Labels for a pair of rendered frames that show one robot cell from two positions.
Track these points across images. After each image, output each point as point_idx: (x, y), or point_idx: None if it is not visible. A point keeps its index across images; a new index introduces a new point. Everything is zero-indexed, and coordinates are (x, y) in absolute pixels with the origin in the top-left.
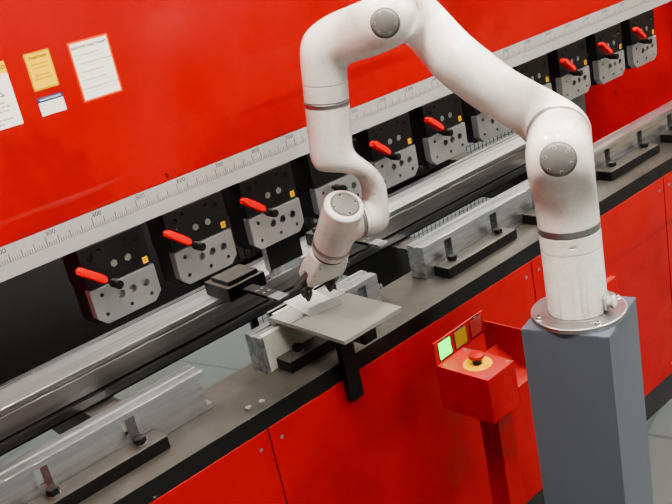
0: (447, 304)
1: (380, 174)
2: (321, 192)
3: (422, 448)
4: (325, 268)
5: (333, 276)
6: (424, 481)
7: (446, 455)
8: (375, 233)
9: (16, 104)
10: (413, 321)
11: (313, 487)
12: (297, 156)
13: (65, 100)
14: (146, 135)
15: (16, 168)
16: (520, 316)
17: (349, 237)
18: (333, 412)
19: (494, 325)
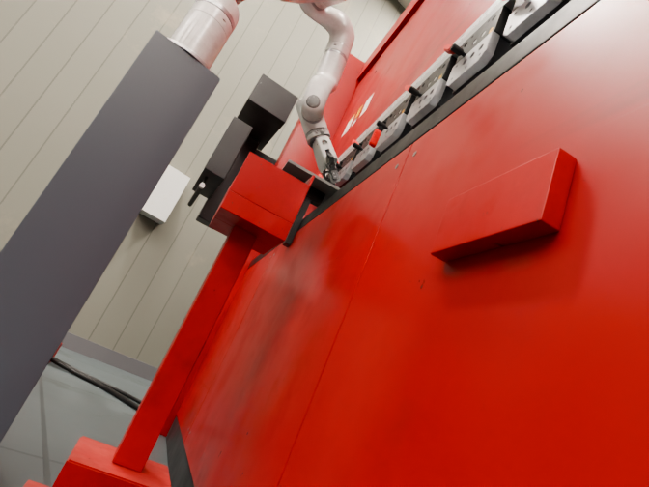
0: (341, 191)
1: (315, 77)
2: (381, 133)
3: (268, 319)
4: (314, 152)
5: (321, 162)
6: (251, 353)
7: (264, 344)
8: (303, 113)
9: (350, 125)
10: (324, 202)
11: (257, 295)
12: (387, 116)
13: (356, 119)
14: (360, 125)
15: (339, 145)
16: (365, 221)
17: (299, 118)
18: (282, 252)
19: (295, 180)
